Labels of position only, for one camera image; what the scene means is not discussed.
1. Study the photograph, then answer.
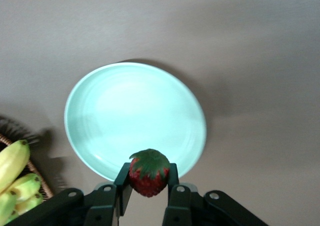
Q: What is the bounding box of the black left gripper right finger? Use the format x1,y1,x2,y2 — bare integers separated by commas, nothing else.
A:
161,162,270,226

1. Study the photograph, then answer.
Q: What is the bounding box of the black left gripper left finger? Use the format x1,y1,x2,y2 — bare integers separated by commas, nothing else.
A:
4,162,134,226

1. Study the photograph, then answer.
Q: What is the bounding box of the red strawberry large green calyx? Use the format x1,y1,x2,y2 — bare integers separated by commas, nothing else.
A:
128,148,171,198

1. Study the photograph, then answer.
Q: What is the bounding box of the pale green round plate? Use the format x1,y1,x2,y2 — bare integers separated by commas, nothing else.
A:
63,62,208,182

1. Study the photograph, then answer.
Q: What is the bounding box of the brown wicker basket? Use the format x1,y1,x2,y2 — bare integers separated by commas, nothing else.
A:
0,115,66,199

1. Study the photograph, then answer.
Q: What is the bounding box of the greenish yellow banana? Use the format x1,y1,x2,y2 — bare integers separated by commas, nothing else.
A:
14,192,44,214
7,173,43,202

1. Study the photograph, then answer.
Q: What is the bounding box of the long yellow banana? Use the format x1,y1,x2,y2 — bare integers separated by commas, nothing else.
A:
0,139,31,194
0,192,19,224

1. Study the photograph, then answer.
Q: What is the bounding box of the large table cover mat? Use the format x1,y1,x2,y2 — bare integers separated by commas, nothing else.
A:
0,0,320,226

